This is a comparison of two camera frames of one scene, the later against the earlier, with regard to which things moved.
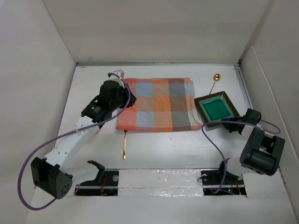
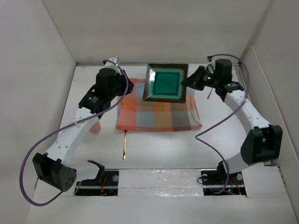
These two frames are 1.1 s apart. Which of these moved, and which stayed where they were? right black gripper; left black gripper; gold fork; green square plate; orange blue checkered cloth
Moved: green square plate; left black gripper; right black gripper
Stayed: orange blue checkered cloth; gold fork
